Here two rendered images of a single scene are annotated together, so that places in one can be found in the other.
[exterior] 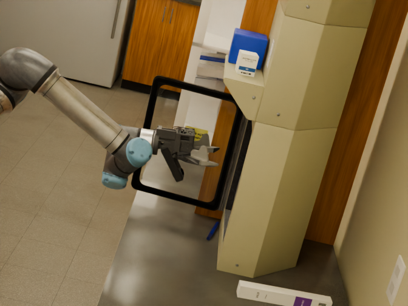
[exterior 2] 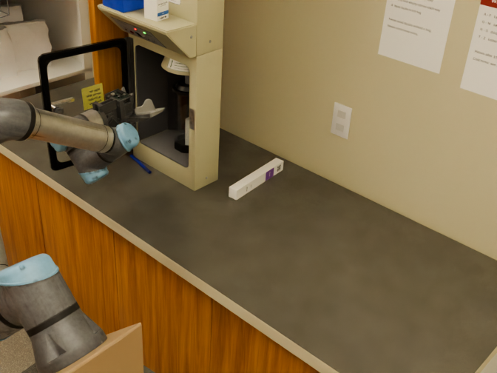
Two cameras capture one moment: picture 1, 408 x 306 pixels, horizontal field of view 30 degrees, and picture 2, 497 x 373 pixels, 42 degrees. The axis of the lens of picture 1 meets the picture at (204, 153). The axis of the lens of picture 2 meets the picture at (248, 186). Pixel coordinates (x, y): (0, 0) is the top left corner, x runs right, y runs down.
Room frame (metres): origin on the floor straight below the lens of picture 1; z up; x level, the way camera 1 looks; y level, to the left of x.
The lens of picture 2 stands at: (0.65, 1.12, 2.10)
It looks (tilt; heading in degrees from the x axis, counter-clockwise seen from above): 32 degrees down; 312
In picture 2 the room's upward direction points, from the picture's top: 4 degrees clockwise
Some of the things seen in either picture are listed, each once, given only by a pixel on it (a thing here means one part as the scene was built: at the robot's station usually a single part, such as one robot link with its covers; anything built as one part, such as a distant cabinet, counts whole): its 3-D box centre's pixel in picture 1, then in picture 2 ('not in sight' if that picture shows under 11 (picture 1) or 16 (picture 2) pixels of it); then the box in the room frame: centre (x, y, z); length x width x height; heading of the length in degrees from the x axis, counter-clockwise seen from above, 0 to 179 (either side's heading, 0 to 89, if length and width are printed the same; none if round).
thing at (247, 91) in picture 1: (240, 85); (146, 29); (2.18, -0.06, 1.46); 0.32 x 0.11 x 0.10; 2
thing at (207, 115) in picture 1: (187, 144); (88, 104); (2.34, 0.06, 1.19); 0.30 x 0.01 x 0.40; 86
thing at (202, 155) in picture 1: (204, 155); (149, 106); (2.10, 0.00, 1.25); 0.09 x 0.03 x 0.06; 56
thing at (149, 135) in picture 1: (147, 141); (91, 122); (2.16, 0.17, 1.23); 0.08 x 0.05 x 0.08; 2
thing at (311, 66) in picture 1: (288, 142); (190, 59); (2.18, -0.24, 1.33); 0.32 x 0.25 x 0.77; 2
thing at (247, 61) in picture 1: (246, 63); (156, 7); (2.13, -0.06, 1.54); 0.05 x 0.05 x 0.06; 10
